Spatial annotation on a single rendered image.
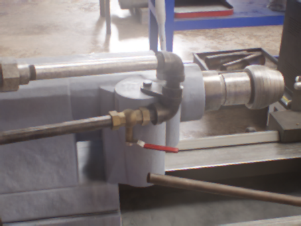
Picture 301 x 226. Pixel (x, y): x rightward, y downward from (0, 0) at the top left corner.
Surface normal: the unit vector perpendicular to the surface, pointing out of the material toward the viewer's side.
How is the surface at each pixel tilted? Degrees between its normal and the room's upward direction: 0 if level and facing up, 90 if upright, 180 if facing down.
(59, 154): 70
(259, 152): 0
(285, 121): 0
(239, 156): 0
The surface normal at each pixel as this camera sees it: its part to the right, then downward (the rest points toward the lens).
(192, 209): -0.02, -0.82
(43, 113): 0.17, 0.35
